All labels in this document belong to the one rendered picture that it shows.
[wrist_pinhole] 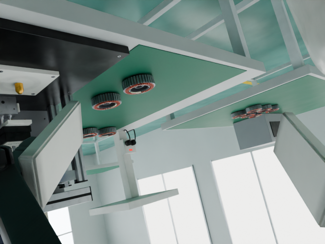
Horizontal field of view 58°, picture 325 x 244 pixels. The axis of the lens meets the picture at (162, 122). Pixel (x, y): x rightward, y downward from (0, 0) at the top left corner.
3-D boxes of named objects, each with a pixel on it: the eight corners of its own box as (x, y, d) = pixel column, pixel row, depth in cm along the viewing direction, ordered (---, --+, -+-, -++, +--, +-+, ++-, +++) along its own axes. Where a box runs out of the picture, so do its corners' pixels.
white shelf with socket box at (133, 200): (110, 117, 147) (129, 209, 138) (161, 116, 174) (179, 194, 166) (75, 135, 169) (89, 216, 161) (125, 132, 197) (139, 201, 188)
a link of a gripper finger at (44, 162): (42, 212, 14) (26, 212, 14) (83, 141, 20) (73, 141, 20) (33, 158, 12) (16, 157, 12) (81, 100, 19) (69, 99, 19)
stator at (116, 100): (85, 101, 112) (87, 111, 112) (100, 91, 105) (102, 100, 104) (110, 102, 120) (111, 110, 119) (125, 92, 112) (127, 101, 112)
